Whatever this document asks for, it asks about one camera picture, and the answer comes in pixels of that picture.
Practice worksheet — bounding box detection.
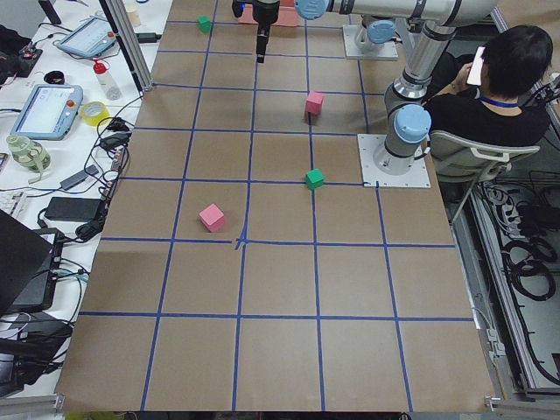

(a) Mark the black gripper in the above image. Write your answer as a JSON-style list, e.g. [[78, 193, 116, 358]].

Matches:
[[252, 0, 280, 64]]

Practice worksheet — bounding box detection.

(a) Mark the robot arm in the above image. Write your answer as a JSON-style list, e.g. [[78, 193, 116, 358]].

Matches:
[[295, 1, 497, 175], [354, 15, 396, 51]]

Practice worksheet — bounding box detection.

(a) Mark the pink plastic bin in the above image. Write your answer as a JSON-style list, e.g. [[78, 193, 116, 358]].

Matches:
[[233, 0, 300, 27]]

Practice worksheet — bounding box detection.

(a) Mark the green cube far corner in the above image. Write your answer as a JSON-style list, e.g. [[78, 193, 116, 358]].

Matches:
[[197, 15, 212, 33]]

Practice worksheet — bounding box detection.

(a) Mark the pink cube near base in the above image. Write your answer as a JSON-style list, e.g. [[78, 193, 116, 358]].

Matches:
[[304, 91, 325, 116]]

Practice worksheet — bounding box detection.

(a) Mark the green cube near base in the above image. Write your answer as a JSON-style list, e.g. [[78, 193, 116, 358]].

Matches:
[[304, 168, 325, 190]]

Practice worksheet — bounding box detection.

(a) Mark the red cap squeeze bottle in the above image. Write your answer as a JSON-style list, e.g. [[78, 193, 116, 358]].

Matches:
[[93, 58, 122, 101]]

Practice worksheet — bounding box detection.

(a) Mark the far teach pendant tablet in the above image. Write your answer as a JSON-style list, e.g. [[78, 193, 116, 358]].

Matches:
[[55, 17, 116, 59]]

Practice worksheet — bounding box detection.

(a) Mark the teach pendant tablet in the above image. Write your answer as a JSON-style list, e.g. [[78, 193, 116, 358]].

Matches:
[[10, 84, 83, 141], [55, 17, 116, 59]]

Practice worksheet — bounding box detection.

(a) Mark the yellow tape roll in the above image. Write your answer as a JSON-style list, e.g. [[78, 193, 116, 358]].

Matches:
[[79, 101, 110, 127]]

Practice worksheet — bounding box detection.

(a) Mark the pink cube far side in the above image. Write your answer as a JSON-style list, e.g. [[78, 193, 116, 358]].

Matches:
[[199, 203, 227, 233]]

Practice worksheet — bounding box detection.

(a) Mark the black round dish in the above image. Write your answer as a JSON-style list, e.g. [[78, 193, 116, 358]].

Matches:
[[44, 70, 66, 85]]

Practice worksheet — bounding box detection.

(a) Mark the smartphone in pink case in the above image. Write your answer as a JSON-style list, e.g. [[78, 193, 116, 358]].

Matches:
[[466, 46, 485, 86]]

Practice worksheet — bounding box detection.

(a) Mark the near teach pendant tablet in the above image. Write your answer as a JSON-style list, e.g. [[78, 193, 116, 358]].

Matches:
[[10, 84, 83, 141]]

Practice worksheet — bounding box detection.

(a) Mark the grey office chair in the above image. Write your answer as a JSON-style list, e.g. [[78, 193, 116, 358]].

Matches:
[[430, 130, 540, 224]]

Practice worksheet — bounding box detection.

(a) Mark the seated person in black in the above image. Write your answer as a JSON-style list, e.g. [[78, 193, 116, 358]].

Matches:
[[423, 24, 553, 147]]

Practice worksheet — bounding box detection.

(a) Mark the black power adapter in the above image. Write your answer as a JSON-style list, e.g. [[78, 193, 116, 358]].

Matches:
[[45, 197, 101, 222]]

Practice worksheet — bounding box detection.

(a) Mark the black laptop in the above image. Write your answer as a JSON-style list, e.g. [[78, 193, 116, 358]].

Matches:
[[1, 212, 63, 315]]

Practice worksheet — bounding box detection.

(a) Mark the aluminium frame post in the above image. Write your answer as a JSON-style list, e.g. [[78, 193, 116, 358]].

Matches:
[[99, 0, 153, 93]]

